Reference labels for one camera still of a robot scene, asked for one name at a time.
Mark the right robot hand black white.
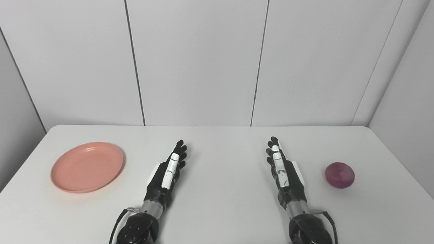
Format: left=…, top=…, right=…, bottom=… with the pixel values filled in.
left=266, top=136, right=308, bottom=208

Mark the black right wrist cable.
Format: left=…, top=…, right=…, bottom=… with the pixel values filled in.
left=311, top=209, right=339, bottom=244

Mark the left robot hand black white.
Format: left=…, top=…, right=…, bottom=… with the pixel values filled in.
left=143, top=139, right=188, bottom=208

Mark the pink round plate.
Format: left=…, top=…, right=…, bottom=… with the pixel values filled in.
left=51, top=142, right=124, bottom=194

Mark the purple red onion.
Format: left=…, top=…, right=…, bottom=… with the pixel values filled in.
left=324, top=162, right=355, bottom=189

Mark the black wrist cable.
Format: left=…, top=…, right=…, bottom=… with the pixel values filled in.
left=311, top=209, right=339, bottom=244
left=108, top=208, right=140, bottom=244

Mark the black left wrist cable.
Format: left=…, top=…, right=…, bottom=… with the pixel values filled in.
left=108, top=208, right=140, bottom=244

